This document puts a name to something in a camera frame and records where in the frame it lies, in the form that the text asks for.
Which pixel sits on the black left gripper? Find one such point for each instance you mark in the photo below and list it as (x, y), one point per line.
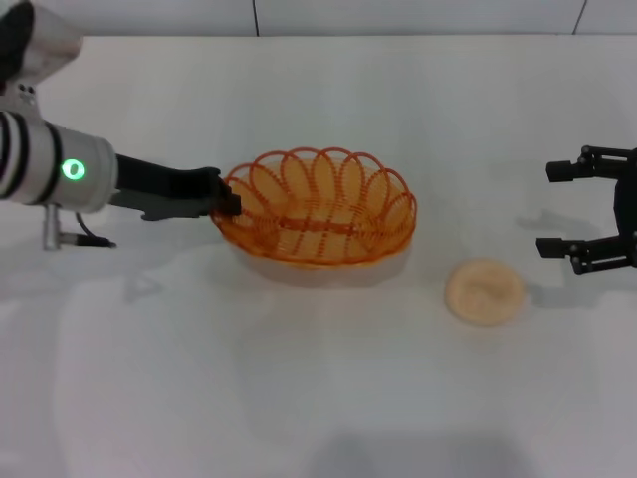
(169, 184)

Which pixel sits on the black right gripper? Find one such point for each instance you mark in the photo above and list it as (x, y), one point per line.
(627, 199)

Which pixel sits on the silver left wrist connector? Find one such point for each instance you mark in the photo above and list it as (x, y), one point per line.
(51, 229)

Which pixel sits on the round beige bread bun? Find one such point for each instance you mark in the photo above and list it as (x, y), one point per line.
(483, 294)

